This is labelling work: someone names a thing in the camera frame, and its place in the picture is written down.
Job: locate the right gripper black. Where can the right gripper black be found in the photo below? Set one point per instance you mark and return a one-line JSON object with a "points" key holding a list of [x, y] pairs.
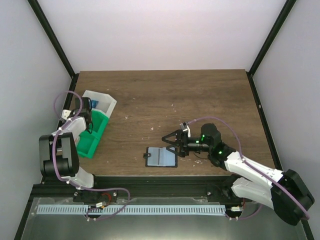
{"points": [[181, 135]]}

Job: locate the black leather card holder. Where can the black leather card holder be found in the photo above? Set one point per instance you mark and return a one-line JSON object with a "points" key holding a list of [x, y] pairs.
{"points": [[159, 157]]}

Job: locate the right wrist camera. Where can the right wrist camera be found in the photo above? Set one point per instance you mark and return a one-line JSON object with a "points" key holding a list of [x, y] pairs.
{"points": [[184, 126]]}

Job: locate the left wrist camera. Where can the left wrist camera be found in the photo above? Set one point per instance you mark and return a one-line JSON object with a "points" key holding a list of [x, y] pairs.
{"points": [[65, 114]]}

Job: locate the green plastic bin middle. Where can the green plastic bin middle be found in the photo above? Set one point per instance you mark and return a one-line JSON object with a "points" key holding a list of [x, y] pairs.
{"points": [[100, 122]]}

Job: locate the green plastic bin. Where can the green plastic bin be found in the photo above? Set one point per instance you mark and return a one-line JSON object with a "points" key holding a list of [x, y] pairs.
{"points": [[87, 146], [100, 122]]}

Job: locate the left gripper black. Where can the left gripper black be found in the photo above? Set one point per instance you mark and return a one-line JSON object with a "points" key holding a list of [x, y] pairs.
{"points": [[90, 113]]}

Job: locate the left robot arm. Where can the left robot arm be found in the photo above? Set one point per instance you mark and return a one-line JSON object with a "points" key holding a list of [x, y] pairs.
{"points": [[58, 151]]}

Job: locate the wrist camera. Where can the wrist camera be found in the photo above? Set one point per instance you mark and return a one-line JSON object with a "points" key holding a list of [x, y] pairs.
{"points": [[65, 114], [184, 126]]}

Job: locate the blue card in bin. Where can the blue card in bin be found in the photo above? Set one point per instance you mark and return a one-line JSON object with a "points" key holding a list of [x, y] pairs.
{"points": [[94, 103]]}

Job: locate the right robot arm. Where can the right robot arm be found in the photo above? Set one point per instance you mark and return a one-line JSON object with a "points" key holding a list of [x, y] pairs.
{"points": [[282, 191]]}

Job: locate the white plastic bin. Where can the white plastic bin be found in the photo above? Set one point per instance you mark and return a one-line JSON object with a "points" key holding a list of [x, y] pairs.
{"points": [[106, 103]]}

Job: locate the black aluminium frame rail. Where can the black aluminium frame rail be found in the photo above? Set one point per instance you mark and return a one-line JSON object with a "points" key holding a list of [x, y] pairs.
{"points": [[211, 188]]}

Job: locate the light blue cable duct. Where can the light blue cable duct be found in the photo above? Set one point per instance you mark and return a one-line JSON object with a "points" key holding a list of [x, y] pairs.
{"points": [[64, 209]]}

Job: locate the green plastic bin front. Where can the green plastic bin front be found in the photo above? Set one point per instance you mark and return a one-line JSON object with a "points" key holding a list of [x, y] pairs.
{"points": [[87, 146]]}

